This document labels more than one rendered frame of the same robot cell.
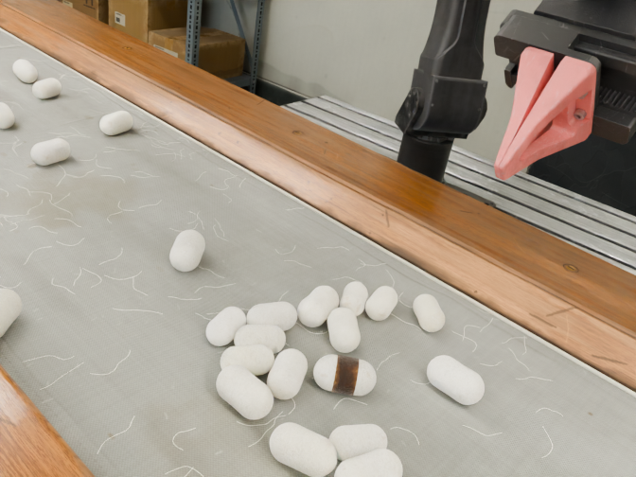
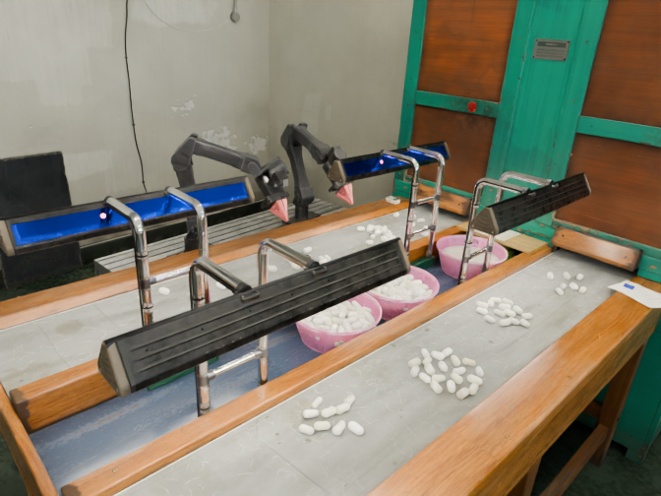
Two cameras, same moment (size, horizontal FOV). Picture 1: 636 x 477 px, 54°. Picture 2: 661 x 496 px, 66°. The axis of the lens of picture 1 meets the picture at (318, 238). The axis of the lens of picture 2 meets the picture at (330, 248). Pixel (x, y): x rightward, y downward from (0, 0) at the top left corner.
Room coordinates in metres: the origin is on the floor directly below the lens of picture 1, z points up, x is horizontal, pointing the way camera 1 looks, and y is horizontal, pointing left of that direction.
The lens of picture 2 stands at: (-0.02, 1.58, 1.51)
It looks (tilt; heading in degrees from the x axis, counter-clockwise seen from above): 24 degrees down; 278
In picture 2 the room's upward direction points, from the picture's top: 3 degrees clockwise
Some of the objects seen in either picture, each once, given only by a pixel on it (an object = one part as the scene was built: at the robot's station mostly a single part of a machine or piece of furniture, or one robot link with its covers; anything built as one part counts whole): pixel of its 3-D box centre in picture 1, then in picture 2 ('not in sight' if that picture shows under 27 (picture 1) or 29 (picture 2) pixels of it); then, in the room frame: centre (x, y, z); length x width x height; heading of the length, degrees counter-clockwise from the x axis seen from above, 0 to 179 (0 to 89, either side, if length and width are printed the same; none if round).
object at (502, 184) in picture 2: not in sight; (502, 244); (-0.36, 0.01, 0.90); 0.20 x 0.19 x 0.45; 52
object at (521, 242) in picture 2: not in sight; (501, 235); (-0.44, -0.42, 0.77); 0.33 x 0.15 x 0.01; 142
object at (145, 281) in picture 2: not in sight; (161, 283); (0.55, 0.54, 0.90); 0.20 x 0.19 x 0.45; 52
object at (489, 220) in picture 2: not in sight; (539, 198); (-0.43, 0.06, 1.08); 0.62 x 0.08 x 0.07; 52
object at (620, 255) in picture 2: not in sight; (594, 246); (-0.75, -0.26, 0.83); 0.30 x 0.06 x 0.07; 142
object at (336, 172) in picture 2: not in sight; (394, 158); (0.01, -0.28, 1.08); 0.62 x 0.08 x 0.07; 52
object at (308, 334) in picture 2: not in sight; (334, 321); (0.13, 0.32, 0.72); 0.27 x 0.27 x 0.10
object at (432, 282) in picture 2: not in sight; (395, 292); (-0.04, 0.10, 0.72); 0.27 x 0.27 x 0.10
